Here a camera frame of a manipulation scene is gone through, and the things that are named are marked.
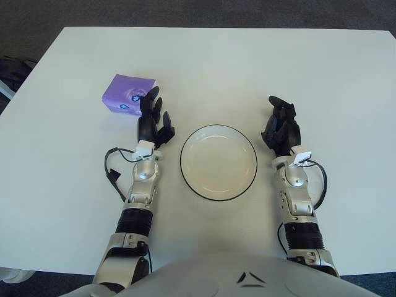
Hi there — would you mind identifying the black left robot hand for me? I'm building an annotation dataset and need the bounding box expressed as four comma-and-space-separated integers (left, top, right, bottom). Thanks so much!
137, 86, 176, 149

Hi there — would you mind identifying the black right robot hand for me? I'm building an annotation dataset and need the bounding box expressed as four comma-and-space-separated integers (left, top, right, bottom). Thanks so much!
261, 95, 301, 157

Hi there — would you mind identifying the purple tissue paper pack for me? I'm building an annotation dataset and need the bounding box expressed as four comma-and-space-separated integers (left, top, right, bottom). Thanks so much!
101, 74, 157, 118

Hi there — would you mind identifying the white plate with black rim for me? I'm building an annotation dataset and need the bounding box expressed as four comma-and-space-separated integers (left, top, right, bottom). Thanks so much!
179, 124, 259, 203

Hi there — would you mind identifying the black bag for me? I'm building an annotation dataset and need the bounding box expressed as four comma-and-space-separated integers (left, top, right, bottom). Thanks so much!
0, 55, 38, 93

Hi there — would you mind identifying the grey robot torso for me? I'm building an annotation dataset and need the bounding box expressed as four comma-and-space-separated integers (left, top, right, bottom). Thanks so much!
72, 251, 396, 297

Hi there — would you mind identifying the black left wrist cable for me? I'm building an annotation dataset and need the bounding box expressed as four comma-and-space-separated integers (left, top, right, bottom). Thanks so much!
104, 147, 140, 202

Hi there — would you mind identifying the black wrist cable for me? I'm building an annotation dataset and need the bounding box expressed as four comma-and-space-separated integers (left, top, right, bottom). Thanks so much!
304, 160, 328, 214
104, 147, 140, 202

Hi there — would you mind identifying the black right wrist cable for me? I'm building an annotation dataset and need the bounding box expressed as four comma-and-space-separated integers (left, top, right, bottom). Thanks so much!
304, 160, 328, 214

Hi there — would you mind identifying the thin black right elbow cable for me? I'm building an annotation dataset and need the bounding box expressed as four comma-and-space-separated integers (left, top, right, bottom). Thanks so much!
277, 222, 288, 259

